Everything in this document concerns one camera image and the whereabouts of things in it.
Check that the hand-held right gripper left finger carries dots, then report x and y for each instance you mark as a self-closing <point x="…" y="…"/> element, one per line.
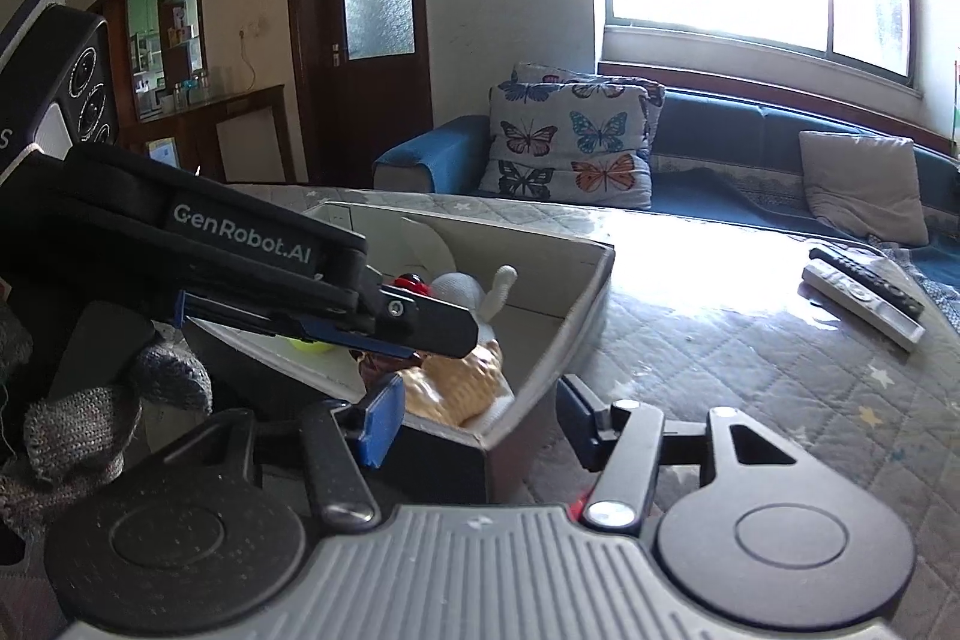
<point x="381" y="419"/>

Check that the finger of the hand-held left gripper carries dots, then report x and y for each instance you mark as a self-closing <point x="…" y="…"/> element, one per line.
<point x="435" y="325"/>
<point x="322" y="333"/>

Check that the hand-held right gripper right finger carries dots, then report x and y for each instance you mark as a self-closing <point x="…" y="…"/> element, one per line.
<point x="577" y="419"/>

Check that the green alien toy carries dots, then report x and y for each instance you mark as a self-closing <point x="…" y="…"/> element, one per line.
<point x="311" y="346"/>

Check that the white plush rabbit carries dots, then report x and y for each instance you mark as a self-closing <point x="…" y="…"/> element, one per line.
<point x="461" y="291"/>

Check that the black-haired doll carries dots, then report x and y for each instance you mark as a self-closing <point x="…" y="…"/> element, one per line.
<point x="375" y="371"/>

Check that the brown figure toy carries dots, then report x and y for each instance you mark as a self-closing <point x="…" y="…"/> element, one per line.
<point x="457" y="385"/>

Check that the dark cardboard box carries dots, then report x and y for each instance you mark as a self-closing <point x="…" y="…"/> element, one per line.
<point x="532" y="280"/>

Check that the grey quilted desktop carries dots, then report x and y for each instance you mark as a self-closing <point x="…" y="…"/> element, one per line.
<point x="735" y="400"/>

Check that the person's left hand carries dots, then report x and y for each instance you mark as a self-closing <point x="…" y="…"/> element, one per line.
<point x="82" y="430"/>

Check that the dark wooden display cabinet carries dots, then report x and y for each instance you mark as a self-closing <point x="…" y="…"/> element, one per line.
<point x="187" y="123"/>

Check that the white board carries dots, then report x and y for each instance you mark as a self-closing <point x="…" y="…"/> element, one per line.
<point x="255" y="149"/>

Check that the butterfly print pillow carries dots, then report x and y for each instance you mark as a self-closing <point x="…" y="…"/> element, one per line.
<point x="562" y="153"/>
<point x="540" y="74"/>

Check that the dark wooden door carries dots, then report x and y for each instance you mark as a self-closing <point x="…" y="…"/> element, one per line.
<point x="375" y="115"/>

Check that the blue sofa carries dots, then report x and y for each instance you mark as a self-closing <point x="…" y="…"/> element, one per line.
<point x="720" y="175"/>

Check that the white remote control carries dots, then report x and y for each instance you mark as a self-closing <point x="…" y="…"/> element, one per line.
<point x="862" y="310"/>

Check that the black remote control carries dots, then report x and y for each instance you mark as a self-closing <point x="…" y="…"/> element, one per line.
<point x="862" y="280"/>

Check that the grey cushion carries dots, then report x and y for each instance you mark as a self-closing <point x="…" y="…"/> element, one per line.
<point x="862" y="183"/>

